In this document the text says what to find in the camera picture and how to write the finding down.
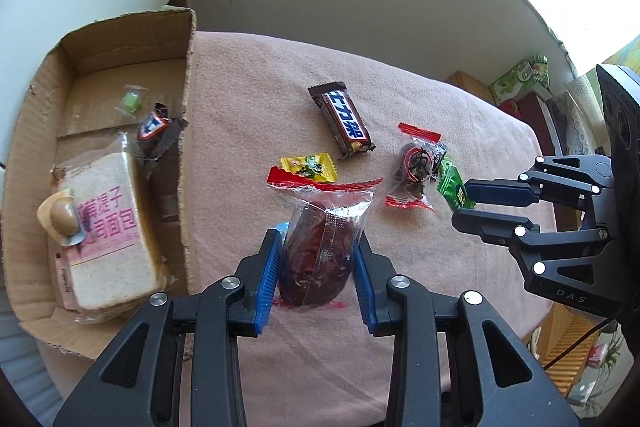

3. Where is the yellow green wall map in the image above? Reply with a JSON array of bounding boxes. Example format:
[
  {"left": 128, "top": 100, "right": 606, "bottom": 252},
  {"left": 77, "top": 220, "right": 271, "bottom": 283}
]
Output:
[{"left": 602, "top": 34, "right": 640, "bottom": 70}]

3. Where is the brown chocolate bar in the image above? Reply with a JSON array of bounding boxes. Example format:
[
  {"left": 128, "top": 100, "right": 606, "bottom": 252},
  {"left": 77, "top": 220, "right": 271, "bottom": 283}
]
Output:
[{"left": 307, "top": 82, "right": 377, "bottom": 160}]

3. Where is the clear red-sealed date packet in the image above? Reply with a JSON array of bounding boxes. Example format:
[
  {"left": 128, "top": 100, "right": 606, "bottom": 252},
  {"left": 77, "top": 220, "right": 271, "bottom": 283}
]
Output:
[{"left": 266, "top": 166, "right": 385, "bottom": 310}]

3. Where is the small brown chocolate packet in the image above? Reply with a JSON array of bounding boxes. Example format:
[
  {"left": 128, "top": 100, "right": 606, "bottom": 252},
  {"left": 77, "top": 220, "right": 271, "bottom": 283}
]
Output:
[{"left": 135, "top": 103, "right": 190, "bottom": 180}]

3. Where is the wooden stool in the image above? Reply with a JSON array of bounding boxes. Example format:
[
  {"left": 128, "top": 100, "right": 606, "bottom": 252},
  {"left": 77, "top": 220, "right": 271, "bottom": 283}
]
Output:
[{"left": 446, "top": 71, "right": 608, "bottom": 370}]

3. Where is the small green jelly cup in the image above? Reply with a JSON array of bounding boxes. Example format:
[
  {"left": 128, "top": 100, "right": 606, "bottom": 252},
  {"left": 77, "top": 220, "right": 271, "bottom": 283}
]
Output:
[{"left": 115, "top": 83, "right": 148, "bottom": 116}]

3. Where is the red box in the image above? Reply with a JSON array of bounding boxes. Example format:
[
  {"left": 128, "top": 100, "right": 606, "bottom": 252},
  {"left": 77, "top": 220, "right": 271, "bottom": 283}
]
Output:
[{"left": 497, "top": 94, "right": 558, "bottom": 158}]

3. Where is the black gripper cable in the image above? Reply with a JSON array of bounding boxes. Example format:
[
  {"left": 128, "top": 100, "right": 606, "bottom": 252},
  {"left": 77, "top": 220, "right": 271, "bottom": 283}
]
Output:
[{"left": 542, "top": 314, "right": 631, "bottom": 370}]

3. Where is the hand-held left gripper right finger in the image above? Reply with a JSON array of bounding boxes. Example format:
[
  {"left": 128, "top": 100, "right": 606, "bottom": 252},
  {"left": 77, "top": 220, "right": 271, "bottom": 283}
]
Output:
[{"left": 350, "top": 229, "right": 581, "bottom": 427}]

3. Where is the yellow candy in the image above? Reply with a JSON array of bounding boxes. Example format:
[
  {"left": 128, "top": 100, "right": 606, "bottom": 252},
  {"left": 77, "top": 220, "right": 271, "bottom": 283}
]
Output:
[{"left": 279, "top": 153, "right": 338, "bottom": 185}]

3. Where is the white ribbed shutter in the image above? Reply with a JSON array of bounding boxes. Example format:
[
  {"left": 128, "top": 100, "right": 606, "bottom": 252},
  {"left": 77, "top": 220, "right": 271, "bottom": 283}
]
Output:
[{"left": 0, "top": 292, "right": 61, "bottom": 413}]

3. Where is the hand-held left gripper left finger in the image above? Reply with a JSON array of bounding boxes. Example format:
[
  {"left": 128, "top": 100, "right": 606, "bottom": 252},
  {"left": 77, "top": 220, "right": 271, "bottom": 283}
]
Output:
[{"left": 52, "top": 227, "right": 286, "bottom": 427}]

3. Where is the sliced bread packet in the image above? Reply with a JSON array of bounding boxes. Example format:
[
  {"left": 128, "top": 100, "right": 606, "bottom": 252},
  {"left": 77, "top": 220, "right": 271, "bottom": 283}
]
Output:
[{"left": 50, "top": 149, "right": 176, "bottom": 323}]

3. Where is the pink blanket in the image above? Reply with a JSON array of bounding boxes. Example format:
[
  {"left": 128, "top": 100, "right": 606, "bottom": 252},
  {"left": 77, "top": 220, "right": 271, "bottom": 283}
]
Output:
[{"left": 37, "top": 29, "right": 560, "bottom": 427}]

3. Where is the beige braised egg pack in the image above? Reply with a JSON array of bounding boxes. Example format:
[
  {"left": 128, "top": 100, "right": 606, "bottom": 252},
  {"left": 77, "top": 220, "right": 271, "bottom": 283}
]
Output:
[{"left": 36, "top": 188, "right": 86, "bottom": 248}]

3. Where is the green candy packet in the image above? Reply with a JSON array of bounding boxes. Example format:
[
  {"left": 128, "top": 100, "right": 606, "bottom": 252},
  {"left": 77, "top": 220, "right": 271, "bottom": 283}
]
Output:
[{"left": 436, "top": 157, "right": 476, "bottom": 212}]

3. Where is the small black white packet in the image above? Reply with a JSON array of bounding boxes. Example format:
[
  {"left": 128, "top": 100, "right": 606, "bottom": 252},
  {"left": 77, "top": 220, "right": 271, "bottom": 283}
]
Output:
[{"left": 430, "top": 142, "right": 451, "bottom": 180}]

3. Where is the clear red-sealed plum packet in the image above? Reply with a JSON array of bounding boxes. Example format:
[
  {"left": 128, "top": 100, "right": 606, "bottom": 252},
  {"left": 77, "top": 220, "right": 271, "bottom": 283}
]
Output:
[{"left": 384, "top": 122, "right": 443, "bottom": 212}]

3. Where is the brown cardboard box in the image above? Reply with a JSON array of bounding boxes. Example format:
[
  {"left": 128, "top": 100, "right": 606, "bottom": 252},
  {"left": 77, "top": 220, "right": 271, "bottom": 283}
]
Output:
[{"left": 0, "top": 7, "right": 198, "bottom": 360}]

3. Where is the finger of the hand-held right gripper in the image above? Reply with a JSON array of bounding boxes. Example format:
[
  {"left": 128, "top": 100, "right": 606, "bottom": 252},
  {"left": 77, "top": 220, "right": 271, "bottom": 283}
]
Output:
[
  {"left": 464, "top": 156, "right": 616, "bottom": 208},
  {"left": 451, "top": 213, "right": 622, "bottom": 281}
]

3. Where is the white lace cloth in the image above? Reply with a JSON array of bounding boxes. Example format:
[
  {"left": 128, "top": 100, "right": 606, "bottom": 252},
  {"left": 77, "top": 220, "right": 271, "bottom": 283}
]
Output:
[{"left": 562, "top": 74, "right": 608, "bottom": 158}]

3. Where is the green printed box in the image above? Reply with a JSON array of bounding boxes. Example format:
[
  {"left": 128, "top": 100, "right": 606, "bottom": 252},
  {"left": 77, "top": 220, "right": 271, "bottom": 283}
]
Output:
[{"left": 489, "top": 54, "right": 551, "bottom": 105}]

